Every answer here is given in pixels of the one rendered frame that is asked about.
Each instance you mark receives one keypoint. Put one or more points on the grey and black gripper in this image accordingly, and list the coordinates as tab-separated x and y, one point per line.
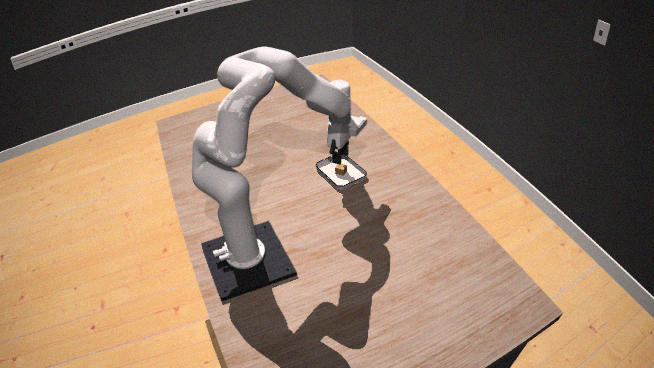
337	138

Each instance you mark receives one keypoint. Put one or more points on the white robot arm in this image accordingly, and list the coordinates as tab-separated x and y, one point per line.
227	144

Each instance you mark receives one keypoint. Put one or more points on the tan wooden block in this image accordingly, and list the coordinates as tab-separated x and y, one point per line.
341	169

